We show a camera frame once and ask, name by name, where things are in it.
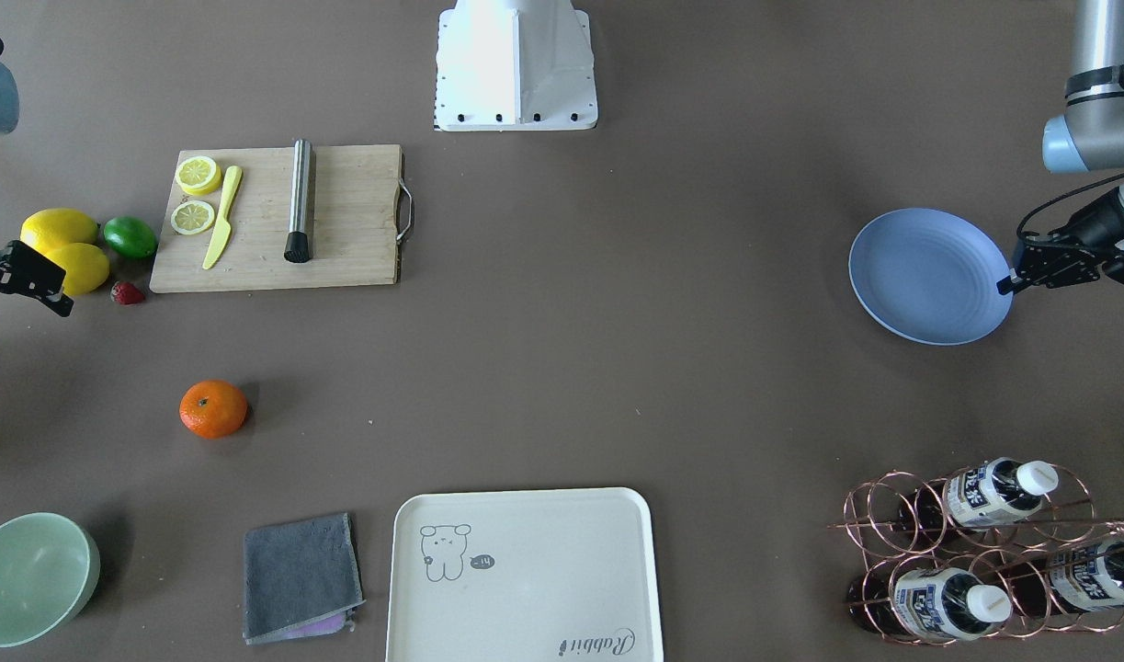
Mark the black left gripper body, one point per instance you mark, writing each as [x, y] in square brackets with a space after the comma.
[1100, 223]

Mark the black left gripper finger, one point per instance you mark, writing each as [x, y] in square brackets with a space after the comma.
[1012, 284]

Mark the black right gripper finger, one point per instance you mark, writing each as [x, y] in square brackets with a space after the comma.
[59, 304]

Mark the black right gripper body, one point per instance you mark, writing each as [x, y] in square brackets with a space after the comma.
[21, 269]

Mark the blue plate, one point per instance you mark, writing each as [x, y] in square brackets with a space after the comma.
[929, 276]

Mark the orange mandarin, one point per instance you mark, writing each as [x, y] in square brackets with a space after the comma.
[213, 409]

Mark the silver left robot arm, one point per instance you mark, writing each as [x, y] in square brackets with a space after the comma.
[1087, 137]

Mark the whole lemon lower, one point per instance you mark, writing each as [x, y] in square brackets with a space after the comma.
[85, 266]

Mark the whole lemon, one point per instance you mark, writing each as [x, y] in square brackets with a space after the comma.
[85, 266]
[49, 229]

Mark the whole lemon upper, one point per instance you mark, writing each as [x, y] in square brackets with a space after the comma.
[49, 229]

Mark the red strawberry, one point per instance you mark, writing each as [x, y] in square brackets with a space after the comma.
[126, 293]

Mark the green lime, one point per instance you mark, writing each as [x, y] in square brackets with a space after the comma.
[130, 237]

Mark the lower lemon slice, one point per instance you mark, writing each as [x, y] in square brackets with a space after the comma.
[192, 217]

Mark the lemon slice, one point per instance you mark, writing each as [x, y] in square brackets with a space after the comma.
[198, 175]
[192, 217]

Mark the yellow plastic knife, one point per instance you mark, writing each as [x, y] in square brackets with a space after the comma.
[222, 227]

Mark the upper lemon slice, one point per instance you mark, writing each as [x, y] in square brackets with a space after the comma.
[198, 175]

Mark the top tea bottle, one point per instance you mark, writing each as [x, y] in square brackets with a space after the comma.
[999, 492]

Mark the tea bottle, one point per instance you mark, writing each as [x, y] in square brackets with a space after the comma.
[1087, 578]
[999, 492]
[928, 606]

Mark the steel muddler black tip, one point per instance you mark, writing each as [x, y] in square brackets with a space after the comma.
[298, 242]

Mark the green bowl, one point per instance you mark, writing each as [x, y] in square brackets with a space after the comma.
[49, 570]

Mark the lower tea bottle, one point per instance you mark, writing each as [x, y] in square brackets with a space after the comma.
[1087, 578]
[928, 606]

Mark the wooden cutting board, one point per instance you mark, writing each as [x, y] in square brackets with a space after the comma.
[353, 232]

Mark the grey folded cloth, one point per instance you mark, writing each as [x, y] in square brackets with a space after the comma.
[301, 579]

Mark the cream rabbit tray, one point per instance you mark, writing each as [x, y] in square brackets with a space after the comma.
[529, 575]

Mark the copper wire bottle rack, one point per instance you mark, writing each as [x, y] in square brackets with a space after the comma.
[1067, 519]

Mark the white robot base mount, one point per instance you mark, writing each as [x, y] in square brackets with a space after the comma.
[515, 66]

